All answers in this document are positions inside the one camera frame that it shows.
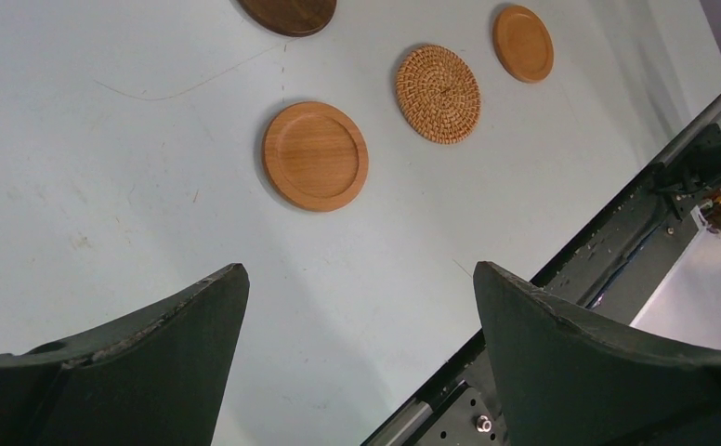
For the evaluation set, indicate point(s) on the light wooden coaster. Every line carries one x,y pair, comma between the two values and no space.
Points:
523,44
315,156

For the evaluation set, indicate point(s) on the dark wooden coaster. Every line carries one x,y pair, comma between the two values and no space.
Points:
293,18

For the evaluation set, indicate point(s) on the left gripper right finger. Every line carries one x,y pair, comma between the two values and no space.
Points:
567,376

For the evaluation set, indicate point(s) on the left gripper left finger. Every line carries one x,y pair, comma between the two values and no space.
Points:
156,376

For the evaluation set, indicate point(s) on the aluminium frame rail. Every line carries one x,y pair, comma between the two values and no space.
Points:
610,267

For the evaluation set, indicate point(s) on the woven rattan coaster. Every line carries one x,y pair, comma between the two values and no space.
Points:
438,94

